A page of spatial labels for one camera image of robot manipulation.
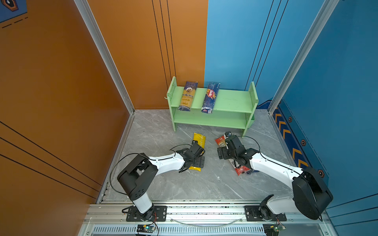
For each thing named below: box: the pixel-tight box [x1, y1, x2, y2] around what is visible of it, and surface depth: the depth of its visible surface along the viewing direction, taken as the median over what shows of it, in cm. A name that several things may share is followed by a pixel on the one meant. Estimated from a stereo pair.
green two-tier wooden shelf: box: [164, 76, 259, 138], surface depth 92 cm
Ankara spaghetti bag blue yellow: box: [178, 81, 198, 112], surface depth 89 cm
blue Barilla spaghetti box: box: [201, 82, 221, 115], surface depth 86 cm
